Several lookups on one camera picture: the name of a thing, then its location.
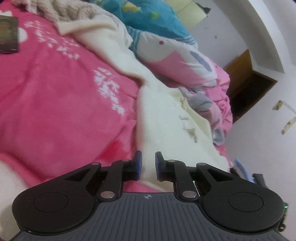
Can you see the torn wall sticker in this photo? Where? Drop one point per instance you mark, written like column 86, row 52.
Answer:
column 278, row 105
column 288, row 126

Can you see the white pink printed pillow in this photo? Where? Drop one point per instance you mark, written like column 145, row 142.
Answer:
column 175, row 60

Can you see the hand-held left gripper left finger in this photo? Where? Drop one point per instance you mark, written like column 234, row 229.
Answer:
column 138, row 165

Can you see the stack of folded clothes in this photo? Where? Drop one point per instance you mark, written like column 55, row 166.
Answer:
column 242, row 169

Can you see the pale pink grey quilt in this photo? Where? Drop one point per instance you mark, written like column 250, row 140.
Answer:
column 203, row 104

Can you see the dark book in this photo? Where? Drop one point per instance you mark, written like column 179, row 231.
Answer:
column 8, row 32

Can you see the wooden door frame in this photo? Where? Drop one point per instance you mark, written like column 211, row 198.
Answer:
column 238, row 69

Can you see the beige dotted garment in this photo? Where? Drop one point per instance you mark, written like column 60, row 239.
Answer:
column 57, row 9

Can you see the pink crumpled quilt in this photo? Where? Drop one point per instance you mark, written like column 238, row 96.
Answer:
column 225, row 78

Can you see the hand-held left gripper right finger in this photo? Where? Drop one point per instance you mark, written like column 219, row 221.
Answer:
column 158, row 165

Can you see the cream fleece garment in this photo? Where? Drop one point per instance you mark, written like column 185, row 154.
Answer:
column 161, row 111

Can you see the pale yellow wardrobe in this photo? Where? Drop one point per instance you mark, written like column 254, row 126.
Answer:
column 185, row 9

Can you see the pink floral blanket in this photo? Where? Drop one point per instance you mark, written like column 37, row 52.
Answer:
column 57, row 92

